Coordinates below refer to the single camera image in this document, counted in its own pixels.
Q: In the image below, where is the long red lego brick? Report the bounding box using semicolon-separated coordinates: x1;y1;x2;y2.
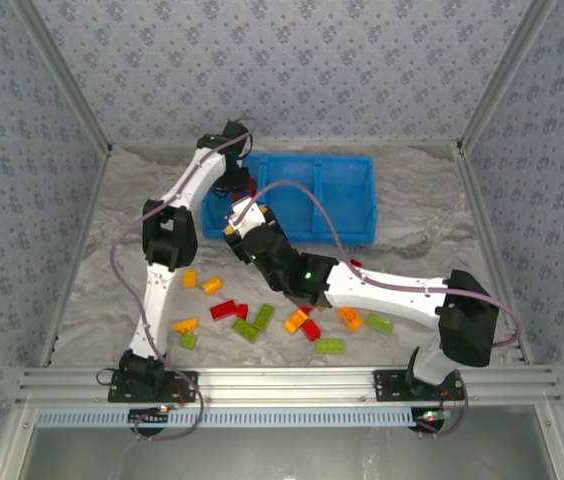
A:
209;299;240;322

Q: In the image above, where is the long green lego brick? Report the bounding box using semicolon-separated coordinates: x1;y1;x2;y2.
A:
231;318;262;344
252;303;277;333
365;312;396;337
315;337;347;356

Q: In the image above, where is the blue three-compartment plastic bin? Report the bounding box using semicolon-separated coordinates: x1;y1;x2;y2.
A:
200;152;379;247

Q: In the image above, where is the small controller board with LED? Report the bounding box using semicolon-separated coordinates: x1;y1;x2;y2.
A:
128;405;171;427
410;407;449;432

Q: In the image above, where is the grey metal sheet panel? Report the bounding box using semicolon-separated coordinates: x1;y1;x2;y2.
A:
26;405;551;480

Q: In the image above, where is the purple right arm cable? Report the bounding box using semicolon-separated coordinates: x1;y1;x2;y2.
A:
231;179;523;439

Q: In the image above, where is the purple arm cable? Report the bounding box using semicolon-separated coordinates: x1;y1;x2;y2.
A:
231;179;523;439
110;115;258;442

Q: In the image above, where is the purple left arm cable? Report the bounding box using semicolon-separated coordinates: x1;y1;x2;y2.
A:
110;115;258;442

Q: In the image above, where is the aluminium frame rail with slots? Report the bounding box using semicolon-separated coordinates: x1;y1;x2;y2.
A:
15;365;562;405

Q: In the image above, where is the slotted pale blue cable duct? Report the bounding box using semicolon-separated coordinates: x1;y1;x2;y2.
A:
35;407;417;430

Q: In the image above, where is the aluminium frame post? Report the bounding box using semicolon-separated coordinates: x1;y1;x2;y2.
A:
9;0;113;154
455;0;561;151

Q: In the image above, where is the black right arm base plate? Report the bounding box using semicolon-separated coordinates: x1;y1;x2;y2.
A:
372;369;466;404

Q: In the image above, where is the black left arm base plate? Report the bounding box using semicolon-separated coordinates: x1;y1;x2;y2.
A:
107;369;200;404

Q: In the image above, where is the aluminium frame leg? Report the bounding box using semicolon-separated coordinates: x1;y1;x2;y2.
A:
0;404;39;480
535;404;564;480

